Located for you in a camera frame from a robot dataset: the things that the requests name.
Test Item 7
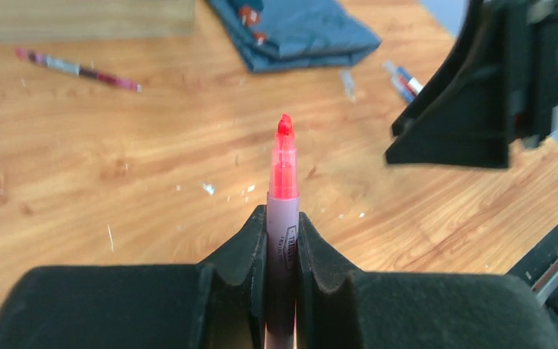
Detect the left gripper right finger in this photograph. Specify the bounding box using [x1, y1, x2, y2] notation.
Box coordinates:
[296, 214, 558, 348]

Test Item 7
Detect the folded blue t-shirt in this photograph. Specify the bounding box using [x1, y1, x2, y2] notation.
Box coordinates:
[207, 0, 381, 73]

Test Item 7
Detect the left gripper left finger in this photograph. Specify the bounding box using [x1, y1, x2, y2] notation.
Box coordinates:
[0, 205, 266, 348]

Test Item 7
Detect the clear pen cap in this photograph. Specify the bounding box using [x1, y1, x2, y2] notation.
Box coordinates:
[339, 69, 357, 103]

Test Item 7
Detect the white pen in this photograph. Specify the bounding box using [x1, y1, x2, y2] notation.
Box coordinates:
[397, 66, 423, 96]

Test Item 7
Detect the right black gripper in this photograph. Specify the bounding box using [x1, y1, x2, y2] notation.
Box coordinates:
[385, 1, 558, 169]

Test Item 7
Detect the red pen near rack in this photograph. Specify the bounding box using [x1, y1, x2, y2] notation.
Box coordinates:
[15, 48, 142, 92]

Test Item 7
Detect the purple pen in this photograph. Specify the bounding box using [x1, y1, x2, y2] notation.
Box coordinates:
[265, 114, 299, 348]
[383, 60, 414, 104]

